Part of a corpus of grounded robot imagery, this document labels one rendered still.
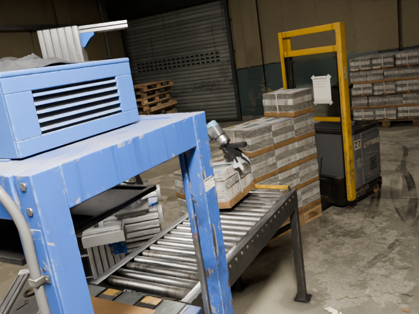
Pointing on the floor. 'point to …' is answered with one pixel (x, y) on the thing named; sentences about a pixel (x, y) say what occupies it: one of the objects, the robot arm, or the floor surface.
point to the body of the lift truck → (364, 135)
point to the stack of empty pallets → (143, 103)
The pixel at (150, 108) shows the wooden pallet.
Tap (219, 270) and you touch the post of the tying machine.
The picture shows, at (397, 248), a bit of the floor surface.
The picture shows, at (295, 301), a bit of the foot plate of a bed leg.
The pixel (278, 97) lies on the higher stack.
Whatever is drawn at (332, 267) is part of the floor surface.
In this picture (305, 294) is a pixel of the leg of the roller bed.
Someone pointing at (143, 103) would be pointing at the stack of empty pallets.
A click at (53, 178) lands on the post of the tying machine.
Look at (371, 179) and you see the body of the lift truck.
